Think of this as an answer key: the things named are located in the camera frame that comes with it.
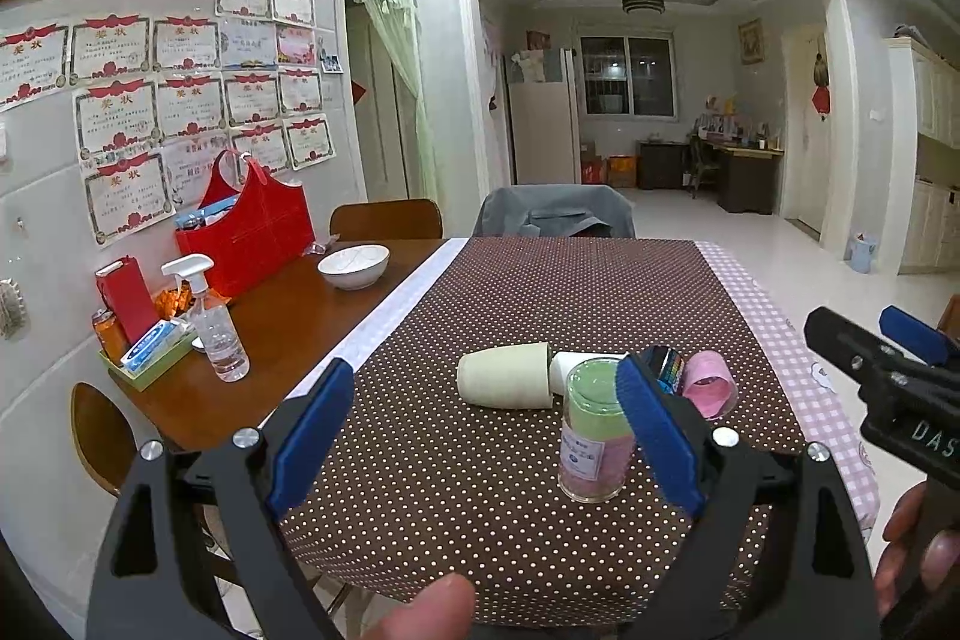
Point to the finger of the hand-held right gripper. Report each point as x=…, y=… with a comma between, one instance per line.
x=911, y=334
x=847, y=340

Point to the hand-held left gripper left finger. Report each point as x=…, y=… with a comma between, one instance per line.
x=311, y=441

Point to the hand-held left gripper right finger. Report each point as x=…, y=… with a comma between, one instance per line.
x=660, y=437

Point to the green and pink clear cup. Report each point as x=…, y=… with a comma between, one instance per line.
x=592, y=430

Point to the dark patterned cup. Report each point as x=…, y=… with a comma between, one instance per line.
x=667, y=370

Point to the white cup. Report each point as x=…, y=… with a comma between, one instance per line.
x=570, y=370

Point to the cream cup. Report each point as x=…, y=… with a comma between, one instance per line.
x=506, y=377

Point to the person's right hand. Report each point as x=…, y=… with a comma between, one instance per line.
x=900, y=554

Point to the person's left hand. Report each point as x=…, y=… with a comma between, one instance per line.
x=429, y=610

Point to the pink checked tablecloth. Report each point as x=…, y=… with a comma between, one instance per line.
x=795, y=370

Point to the blue waste bin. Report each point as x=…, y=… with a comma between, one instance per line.
x=864, y=252

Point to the wooden table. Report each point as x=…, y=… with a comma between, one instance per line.
x=300, y=325

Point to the clear spray bottle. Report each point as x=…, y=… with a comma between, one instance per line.
x=217, y=332

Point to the brown polka dot tablecloth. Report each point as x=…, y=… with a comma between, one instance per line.
x=480, y=475

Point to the green tray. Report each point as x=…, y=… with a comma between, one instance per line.
x=150, y=362

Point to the white bowl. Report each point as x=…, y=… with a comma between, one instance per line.
x=353, y=265

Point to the white kitchen cabinets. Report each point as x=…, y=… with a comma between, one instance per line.
x=926, y=153

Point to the blue and white box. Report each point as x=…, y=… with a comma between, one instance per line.
x=150, y=347

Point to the orange snack packet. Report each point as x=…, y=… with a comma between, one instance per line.
x=172, y=302

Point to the dark wooden desk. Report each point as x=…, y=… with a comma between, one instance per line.
x=742, y=164

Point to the red felt bag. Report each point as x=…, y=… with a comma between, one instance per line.
x=251, y=235

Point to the desk chair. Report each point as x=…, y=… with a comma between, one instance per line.
x=703, y=164

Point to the red box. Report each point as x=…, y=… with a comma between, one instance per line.
x=127, y=306

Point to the orange can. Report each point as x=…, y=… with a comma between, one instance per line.
x=109, y=332

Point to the chair with grey jacket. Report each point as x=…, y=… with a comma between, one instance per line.
x=555, y=212

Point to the dark low cabinet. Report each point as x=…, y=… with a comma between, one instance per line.
x=661, y=164

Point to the red hanging decoration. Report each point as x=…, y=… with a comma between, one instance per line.
x=820, y=78

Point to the red and orange boxes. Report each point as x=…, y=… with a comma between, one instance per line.
x=607, y=169

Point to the window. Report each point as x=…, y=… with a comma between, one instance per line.
x=628, y=78

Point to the white refrigerator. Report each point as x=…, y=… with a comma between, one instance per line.
x=536, y=115

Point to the group of award certificates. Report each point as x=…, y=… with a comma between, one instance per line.
x=172, y=93

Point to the green door curtain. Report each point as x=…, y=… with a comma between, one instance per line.
x=397, y=55

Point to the small framed wall picture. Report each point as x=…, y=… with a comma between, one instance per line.
x=750, y=40

